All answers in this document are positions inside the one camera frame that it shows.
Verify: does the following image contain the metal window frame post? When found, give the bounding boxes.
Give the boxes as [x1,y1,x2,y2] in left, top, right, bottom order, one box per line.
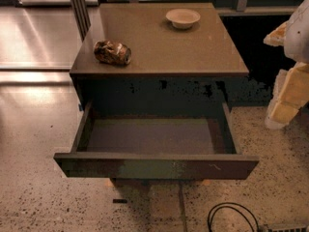
[70,0,91,40]

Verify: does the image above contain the white shallow bowl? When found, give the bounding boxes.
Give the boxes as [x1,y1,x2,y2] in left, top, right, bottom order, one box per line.
[166,9,201,30]

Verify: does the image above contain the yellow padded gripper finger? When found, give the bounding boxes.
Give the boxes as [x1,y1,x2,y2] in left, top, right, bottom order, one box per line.
[265,62,309,130]

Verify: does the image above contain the black floor cable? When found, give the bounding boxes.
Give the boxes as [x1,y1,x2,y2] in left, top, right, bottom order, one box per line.
[207,202,261,232]

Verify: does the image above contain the grey power strip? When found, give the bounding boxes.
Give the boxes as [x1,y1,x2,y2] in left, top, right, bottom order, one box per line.
[259,223,309,232]

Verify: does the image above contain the drawer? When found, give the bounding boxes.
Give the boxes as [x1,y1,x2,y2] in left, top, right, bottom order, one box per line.
[54,102,259,181]

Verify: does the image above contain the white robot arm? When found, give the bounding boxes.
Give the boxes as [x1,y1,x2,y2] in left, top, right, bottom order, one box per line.
[264,0,309,130]

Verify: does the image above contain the crushed brown soda can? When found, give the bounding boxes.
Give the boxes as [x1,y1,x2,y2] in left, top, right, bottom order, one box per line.
[94,41,131,66]

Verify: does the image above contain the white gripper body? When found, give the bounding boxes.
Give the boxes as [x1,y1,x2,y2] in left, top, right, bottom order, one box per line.
[263,22,287,46]

